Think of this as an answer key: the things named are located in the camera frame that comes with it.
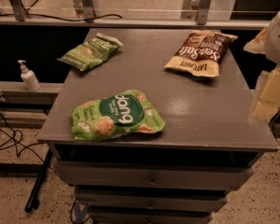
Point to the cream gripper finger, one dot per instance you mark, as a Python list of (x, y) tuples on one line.
[(266, 100), (257, 45)]

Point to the brown sea salt chip bag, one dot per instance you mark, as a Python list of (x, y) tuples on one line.
[(201, 53)]

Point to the green dang rice chip bag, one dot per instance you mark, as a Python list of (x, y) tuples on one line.
[(127, 112)]

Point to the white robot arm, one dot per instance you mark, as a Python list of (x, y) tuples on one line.
[(272, 43)]

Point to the green kettle chip bag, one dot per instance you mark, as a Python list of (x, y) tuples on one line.
[(91, 53)]

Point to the grey drawer cabinet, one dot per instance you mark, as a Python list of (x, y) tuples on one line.
[(143, 145)]

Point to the middle grey drawer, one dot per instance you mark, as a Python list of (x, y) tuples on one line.
[(151, 200)]

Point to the grey drawer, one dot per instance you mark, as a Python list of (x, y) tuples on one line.
[(129, 217), (151, 200), (138, 175)]

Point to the bottom grey drawer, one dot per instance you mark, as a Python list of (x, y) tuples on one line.
[(129, 217)]

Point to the top grey drawer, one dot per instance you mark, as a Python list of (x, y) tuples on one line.
[(138, 175)]

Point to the white pump dispenser bottle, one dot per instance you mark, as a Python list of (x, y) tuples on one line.
[(28, 77)]

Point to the black metal stand leg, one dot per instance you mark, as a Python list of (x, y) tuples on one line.
[(33, 202)]

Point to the right metal window bracket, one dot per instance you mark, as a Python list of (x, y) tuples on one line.
[(202, 13)]

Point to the metal window bracket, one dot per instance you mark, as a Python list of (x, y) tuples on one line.
[(88, 10), (202, 13), (18, 9)]

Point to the middle metal window bracket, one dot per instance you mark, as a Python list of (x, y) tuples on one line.
[(88, 10)]

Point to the left metal window bracket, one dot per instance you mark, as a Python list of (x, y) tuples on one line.
[(18, 9)]

